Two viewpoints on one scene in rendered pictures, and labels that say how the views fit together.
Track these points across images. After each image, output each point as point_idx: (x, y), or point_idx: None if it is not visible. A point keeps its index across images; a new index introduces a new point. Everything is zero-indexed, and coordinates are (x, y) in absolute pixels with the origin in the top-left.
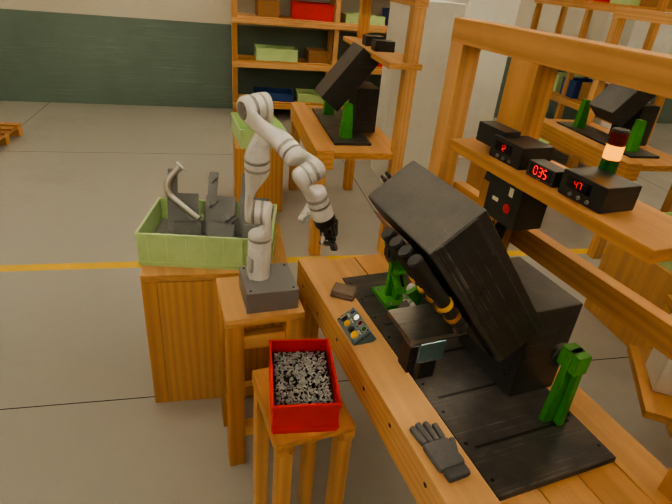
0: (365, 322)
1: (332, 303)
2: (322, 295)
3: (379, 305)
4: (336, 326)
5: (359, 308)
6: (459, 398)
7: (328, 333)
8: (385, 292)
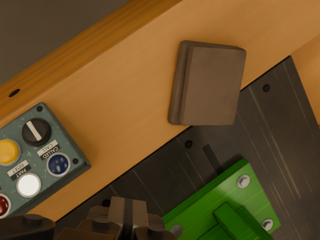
0: (69, 185)
1: (142, 58)
2: (180, 12)
3: (171, 198)
4: (29, 96)
5: (139, 148)
6: None
7: (69, 48)
8: (222, 211)
